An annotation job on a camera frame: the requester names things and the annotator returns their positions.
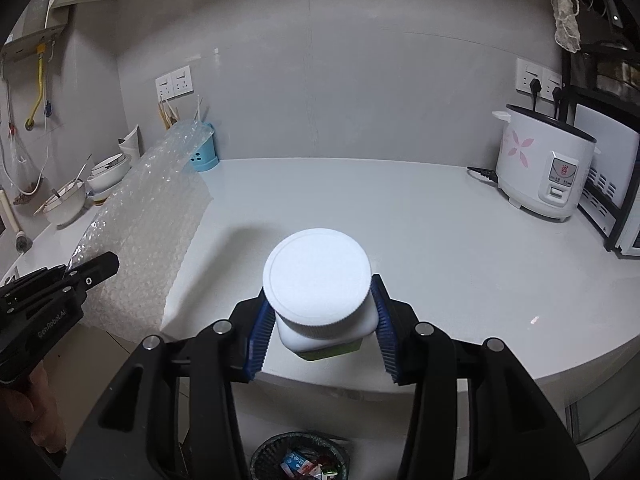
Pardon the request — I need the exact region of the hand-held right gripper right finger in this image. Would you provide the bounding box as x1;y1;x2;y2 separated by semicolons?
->
370;274;591;480

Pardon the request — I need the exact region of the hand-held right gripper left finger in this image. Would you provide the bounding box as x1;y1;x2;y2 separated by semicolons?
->
60;287;276;480

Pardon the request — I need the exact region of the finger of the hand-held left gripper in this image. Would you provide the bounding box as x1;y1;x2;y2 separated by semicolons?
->
67;252;121;293
0;266;68;306

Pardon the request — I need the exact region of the clear bubble wrap sheet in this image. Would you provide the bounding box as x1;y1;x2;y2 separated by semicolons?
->
67;120;216;341

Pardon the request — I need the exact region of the white pill bottle green label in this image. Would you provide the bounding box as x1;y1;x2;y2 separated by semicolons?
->
262;228;377;362

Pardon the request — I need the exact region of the black mesh trash bin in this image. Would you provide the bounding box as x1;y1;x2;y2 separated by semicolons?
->
250;432;351;480

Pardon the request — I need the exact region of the person's left hand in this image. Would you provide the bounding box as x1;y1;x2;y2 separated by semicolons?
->
0;362;66;453

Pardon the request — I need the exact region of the dish brush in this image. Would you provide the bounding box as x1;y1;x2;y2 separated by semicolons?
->
0;187;33;256

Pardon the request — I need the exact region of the hanging clear plastic bag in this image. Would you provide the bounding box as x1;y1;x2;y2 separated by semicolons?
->
0;125;46;206

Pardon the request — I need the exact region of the white slanted vase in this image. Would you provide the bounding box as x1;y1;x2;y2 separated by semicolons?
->
118;127;141;161

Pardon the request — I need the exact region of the blue utensil holder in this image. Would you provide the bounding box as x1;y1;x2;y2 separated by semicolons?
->
189;122;220;172

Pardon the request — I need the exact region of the bundle of wooden chopsticks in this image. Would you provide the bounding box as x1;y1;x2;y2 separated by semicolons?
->
159;100;181;131

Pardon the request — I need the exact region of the white flowered rice cooker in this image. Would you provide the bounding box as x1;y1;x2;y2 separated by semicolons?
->
492;104;599;221

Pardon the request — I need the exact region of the white microwave oven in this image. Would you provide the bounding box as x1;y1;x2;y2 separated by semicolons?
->
572;102;640;253

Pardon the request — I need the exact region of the black metal rack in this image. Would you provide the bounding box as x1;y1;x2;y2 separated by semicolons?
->
560;0;640;253

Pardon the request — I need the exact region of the white hanging mesh cloth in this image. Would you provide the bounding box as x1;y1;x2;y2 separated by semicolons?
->
550;0;582;53

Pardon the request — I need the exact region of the kitchen cleaver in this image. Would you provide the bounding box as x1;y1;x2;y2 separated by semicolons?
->
590;0;623;28

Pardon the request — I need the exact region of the yellow gas hose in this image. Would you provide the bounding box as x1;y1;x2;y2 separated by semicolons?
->
26;45;48;131

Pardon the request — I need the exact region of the grey wall appliance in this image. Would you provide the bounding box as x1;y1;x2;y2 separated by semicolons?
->
0;24;68;63

